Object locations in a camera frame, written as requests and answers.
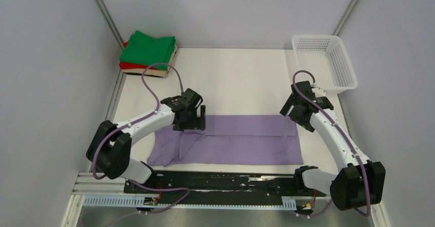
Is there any white cable duct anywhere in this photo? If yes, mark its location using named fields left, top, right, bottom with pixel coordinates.
left=83, top=195, right=297, bottom=211

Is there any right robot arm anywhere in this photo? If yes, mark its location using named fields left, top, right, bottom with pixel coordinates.
left=280, top=81, right=386, bottom=211

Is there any aluminium frame rail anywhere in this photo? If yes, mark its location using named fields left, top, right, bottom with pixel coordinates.
left=63, top=172, right=391, bottom=227

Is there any green folded t shirt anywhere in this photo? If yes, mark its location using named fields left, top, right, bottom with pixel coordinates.
left=119, top=30, right=176, bottom=66

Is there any left corner metal post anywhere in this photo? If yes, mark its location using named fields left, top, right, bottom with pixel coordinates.
left=94, top=0, right=125, bottom=51

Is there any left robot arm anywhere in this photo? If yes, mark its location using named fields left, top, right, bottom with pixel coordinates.
left=86, top=88, right=206, bottom=193

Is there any purple t shirt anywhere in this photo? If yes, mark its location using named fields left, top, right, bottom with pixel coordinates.
left=147, top=115, right=303, bottom=167

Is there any right corner metal post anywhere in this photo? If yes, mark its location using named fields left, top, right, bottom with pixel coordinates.
left=332, top=0, right=360, bottom=36

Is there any white plastic basket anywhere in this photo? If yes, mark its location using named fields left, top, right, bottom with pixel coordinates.
left=291, top=35, right=358, bottom=94

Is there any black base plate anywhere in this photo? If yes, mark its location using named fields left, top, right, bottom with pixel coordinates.
left=145, top=171, right=325, bottom=201

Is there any corner metal post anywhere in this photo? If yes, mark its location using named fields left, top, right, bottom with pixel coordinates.
left=94, top=0, right=125, bottom=51
left=332, top=0, right=360, bottom=36

